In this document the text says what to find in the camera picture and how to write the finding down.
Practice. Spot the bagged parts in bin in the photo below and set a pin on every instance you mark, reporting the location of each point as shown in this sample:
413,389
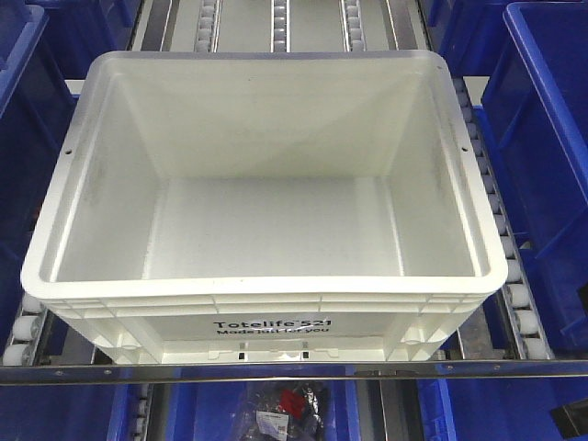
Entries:
289,410

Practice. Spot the blue bin upper right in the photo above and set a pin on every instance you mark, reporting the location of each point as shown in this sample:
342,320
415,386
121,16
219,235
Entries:
536,106

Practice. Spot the roller track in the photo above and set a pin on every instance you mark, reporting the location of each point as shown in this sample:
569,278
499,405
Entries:
24,337
513,303

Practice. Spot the blue bin lower left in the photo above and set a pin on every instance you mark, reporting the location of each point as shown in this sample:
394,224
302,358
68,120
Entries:
76,412

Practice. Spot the left roller track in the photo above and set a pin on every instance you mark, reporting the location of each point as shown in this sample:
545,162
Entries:
24,337

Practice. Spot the steel shelf front rail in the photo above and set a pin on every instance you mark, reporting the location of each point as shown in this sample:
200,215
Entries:
449,369

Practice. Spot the blue bin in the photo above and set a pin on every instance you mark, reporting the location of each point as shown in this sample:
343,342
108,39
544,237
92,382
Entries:
214,411
504,409
536,106
76,412
36,109

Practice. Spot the blue bin upper left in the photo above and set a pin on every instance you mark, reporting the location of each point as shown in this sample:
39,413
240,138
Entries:
36,109

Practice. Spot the white plastic tote bin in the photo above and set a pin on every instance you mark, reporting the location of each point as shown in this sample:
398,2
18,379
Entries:
207,208

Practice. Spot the blue bin lower right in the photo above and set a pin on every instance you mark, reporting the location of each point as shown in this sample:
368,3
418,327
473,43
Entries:
504,409

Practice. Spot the blue bin lower middle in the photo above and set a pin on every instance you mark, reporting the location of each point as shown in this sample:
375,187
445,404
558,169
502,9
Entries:
214,411

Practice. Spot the right roller track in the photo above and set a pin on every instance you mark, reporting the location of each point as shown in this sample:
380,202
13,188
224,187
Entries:
513,303

